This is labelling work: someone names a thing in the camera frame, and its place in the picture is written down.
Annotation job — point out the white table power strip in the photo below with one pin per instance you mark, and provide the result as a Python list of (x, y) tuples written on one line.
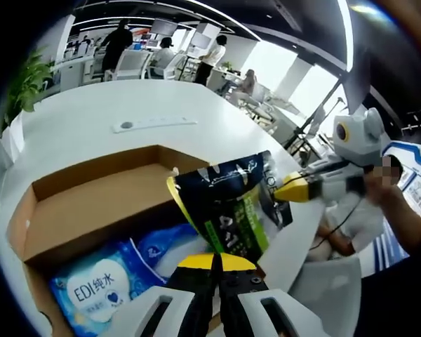
[(154, 123)]

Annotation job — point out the brown cardboard shoe box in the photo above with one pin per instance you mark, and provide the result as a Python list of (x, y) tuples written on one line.
[(91, 210)]

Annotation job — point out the white mesh office chair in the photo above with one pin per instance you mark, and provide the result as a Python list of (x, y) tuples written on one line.
[(326, 277)]

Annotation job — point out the navy green soft packet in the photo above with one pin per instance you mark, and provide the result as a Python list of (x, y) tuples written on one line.
[(224, 196)]

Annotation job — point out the small green desk plant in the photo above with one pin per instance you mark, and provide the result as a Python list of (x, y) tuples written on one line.
[(227, 65)]

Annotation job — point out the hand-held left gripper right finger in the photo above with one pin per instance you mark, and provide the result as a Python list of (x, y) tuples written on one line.
[(266, 312)]

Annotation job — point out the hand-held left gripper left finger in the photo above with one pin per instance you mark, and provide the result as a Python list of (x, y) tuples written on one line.
[(161, 309)]

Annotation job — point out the person's right hand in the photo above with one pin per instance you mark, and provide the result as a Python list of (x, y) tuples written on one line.
[(386, 200)]

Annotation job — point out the black tripod stand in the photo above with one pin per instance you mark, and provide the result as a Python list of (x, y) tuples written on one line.
[(301, 132)]

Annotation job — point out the dark wall monitor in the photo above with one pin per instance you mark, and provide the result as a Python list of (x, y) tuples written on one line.
[(163, 26)]

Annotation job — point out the blue wet wipes packet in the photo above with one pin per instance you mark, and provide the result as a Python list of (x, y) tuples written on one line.
[(91, 291)]

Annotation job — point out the green potted plant white pot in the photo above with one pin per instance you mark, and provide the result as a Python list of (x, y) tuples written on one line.
[(28, 84)]

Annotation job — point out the desk monitor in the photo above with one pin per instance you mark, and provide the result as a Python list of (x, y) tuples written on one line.
[(201, 40)]

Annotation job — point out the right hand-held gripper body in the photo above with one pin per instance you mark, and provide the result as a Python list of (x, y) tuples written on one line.
[(361, 147)]

